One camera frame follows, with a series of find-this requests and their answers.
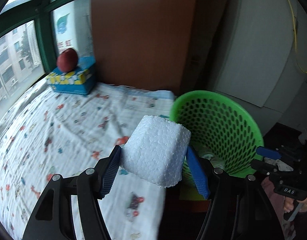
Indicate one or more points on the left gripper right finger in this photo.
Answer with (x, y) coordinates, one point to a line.
(239, 208)

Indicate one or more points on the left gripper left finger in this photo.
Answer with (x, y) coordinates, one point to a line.
(52, 216)

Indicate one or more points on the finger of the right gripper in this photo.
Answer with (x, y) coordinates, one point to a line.
(267, 153)

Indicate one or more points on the white round yogurt cup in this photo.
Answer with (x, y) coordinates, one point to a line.
(215, 161)

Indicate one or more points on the white styrofoam block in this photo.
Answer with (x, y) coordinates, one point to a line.
(156, 151)

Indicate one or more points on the green plastic waste basket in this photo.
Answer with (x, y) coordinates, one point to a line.
(222, 126)

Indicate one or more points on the patterned white bed sheet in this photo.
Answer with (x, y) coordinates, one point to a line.
(45, 133)

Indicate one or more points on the blue yellow tissue box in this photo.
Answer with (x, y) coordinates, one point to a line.
(79, 81)

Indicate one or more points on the brown wooden wardrobe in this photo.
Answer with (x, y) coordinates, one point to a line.
(156, 44)

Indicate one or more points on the red apple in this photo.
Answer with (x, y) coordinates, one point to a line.
(67, 60)

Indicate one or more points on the green window frame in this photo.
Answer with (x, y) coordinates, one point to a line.
(40, 12)

